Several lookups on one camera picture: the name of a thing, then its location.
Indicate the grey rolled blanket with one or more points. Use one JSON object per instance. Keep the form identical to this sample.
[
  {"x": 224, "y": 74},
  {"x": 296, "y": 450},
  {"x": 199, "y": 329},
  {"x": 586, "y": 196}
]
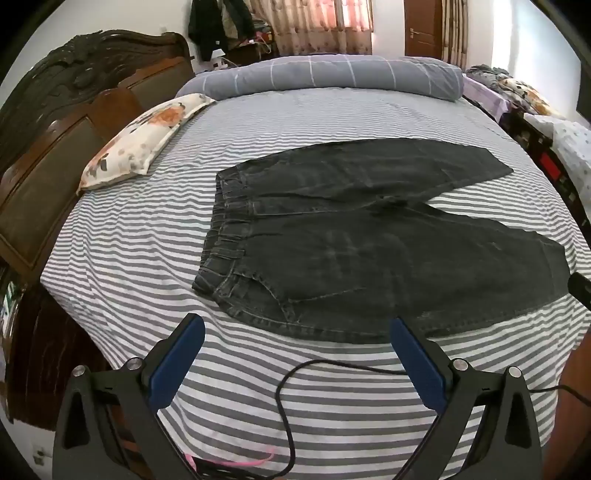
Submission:
[{"x": 323, "y": 74}]

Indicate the floral pillow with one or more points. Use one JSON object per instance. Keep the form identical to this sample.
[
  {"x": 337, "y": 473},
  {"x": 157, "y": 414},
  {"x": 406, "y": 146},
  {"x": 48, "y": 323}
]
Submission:
[{"x": 138, "y": 134}]

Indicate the grey white striped bed sheet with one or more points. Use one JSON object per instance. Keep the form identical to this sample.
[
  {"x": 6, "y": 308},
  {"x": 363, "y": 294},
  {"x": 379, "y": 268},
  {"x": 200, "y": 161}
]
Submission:
[{"x": 138, "y": 258}]

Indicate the floral blanket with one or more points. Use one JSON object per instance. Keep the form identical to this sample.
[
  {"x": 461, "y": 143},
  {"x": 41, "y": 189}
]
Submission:
[{"x": 521, "y": 90}]

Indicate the dark hanging clothes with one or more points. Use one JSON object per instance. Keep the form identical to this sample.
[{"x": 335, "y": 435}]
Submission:
[{"x": 207, "y": 27}]

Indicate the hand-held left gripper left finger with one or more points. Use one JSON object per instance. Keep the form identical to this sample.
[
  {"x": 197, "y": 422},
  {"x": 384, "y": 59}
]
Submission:
[{"x": 178, "y": 364}]

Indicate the dark wooden headboard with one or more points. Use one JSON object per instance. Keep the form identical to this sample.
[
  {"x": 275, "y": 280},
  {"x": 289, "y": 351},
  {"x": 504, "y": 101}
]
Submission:
[{"x": 46, "y": 138}]

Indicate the brown wooden door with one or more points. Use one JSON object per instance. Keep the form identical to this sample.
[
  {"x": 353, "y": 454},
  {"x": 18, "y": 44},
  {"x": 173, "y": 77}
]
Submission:
[{"x": 422, "y": 23}]

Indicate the dark grey denim pants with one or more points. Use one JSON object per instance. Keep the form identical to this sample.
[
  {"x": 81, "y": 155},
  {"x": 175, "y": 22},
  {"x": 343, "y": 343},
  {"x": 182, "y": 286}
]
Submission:
[{"x": 346, "y": 258}]

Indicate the beige patterned curtain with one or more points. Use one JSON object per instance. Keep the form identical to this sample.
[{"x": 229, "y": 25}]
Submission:
[{"x": 455, "y": 32}]

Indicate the black wall screen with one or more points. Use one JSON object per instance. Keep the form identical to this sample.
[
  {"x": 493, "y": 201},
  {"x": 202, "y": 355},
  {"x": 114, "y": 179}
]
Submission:
[{"x": 585, "y": 92}]

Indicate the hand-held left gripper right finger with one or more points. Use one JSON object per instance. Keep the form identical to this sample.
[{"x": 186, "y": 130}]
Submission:
[{"x": 418, "y": 364}]

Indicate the pink patterned curtain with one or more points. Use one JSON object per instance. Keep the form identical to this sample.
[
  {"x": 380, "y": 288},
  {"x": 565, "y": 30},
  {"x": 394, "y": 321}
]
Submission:
[{"x": 314, "y": 27}]

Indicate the lilac bed sheet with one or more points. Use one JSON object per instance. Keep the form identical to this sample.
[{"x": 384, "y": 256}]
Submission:
[{"x": 485, "y": 94}]

